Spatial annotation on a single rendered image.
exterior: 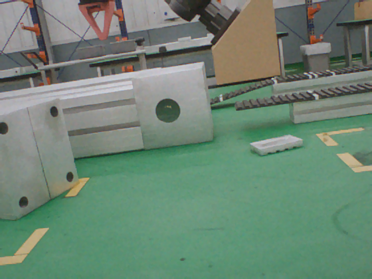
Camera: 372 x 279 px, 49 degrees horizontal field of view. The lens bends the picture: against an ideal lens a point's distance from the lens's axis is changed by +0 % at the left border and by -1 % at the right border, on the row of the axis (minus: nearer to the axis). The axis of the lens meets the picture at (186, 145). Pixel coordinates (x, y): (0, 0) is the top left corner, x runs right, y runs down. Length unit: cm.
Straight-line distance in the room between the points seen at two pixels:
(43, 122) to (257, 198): 22
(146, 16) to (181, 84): 784
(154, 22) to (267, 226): 804
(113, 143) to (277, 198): 27
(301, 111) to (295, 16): 783
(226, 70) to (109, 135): 60
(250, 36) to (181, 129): 60
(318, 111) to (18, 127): 37
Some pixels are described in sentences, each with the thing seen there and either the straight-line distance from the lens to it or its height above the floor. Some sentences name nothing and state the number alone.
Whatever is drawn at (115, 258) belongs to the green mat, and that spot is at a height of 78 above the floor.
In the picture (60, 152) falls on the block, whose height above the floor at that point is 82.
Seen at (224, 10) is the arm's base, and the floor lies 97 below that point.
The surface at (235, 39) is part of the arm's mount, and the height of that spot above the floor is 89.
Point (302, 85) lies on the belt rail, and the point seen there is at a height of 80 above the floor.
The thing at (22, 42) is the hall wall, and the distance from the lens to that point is 904.
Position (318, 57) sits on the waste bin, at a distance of 564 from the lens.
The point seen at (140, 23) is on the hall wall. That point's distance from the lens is 833.
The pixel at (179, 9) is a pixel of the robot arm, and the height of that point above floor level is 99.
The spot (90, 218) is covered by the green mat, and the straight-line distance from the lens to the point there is 36.
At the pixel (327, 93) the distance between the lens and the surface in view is 58.
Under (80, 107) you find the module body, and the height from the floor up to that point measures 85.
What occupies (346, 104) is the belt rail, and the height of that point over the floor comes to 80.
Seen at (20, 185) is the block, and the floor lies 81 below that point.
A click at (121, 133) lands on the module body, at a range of 54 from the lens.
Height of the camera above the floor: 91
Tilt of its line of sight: 15 degrees down
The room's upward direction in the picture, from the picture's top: 9 degrees counter-clockwise
